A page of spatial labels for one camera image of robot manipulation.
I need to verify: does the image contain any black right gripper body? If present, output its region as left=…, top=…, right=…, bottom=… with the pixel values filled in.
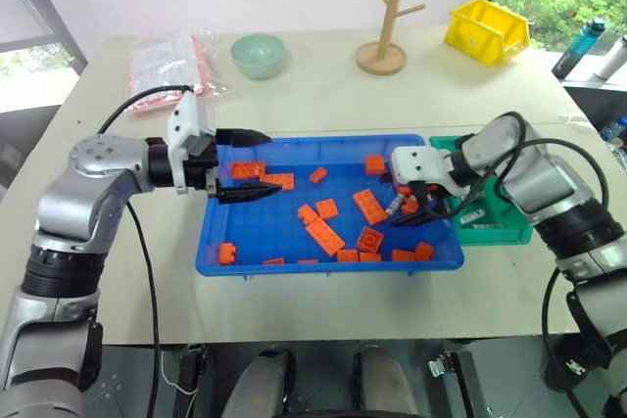
left=407, top=181, right=453, bottom=219

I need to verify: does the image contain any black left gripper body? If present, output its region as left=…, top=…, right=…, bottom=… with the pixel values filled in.
left=181, top=128, right=232, bottom=200

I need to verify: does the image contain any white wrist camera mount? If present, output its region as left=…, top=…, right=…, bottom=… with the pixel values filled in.
left=390, top=145, right=464, bottom=197
left=166, top=93, right=217, bottom=194

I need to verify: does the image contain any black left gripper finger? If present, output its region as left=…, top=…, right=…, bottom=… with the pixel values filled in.
left=217, top=127, right=272, bottom=148
left=216, top=181, right=284, bottom=206

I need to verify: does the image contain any white bottle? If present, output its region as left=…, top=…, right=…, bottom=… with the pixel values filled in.
left=593, top=34, right=627, bottom=80

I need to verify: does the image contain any mint green bowl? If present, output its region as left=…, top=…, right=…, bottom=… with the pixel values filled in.
left=229, top=32, right=287, bottom=80

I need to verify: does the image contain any teal water bottle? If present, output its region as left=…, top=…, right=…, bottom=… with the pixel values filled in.
left=552, top=18, right=608, bottom=79

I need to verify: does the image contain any blue plastic bin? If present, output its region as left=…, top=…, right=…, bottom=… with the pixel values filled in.
left=194, top=132, right=465, bottom=278

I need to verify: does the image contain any wooden mug tree stand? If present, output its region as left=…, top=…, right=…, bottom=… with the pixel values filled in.
left=356, top=0, right=426, bottom=76

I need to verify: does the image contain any silver cylindrical battery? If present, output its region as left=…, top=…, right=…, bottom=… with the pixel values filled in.
left=384, top=194, right=406, bottom=219

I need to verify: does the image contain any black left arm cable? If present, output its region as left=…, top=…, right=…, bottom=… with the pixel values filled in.
left=96, top=84, right=195, bottom=418

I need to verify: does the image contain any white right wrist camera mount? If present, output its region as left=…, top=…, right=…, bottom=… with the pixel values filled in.
left=390, top=145, right=464, bottom=197

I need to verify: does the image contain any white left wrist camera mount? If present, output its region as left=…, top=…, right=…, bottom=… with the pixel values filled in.
left=166, top=93, right=217, bottom=194

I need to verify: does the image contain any clear plastic water bottle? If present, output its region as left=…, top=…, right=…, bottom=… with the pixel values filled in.
left=601, top=116, right=627, bottom=167

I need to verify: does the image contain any clear plastic bag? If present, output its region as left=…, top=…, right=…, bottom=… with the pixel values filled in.
left=127, top=31, right=231, bottom=116

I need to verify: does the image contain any thin white wire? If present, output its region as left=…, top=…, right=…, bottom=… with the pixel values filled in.
left=160, top=352, right=198, bottom=395

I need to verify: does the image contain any black table leg with caster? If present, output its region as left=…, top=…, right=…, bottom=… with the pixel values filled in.
left=428, top=349, right=487, bottom=418

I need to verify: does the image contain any yellow plastic bin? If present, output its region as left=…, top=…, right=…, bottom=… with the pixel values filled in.
left=444, top=0, right=531, bottom=66

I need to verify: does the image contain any grey rounded robot leg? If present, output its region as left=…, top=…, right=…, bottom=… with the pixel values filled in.
left=222, top=347, right=296, bottom=418
left=353, top=344, right=418, bottom=418

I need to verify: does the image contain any green plastic bin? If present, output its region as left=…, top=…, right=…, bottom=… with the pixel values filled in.
left=428, top=133, right=534, bottom=247

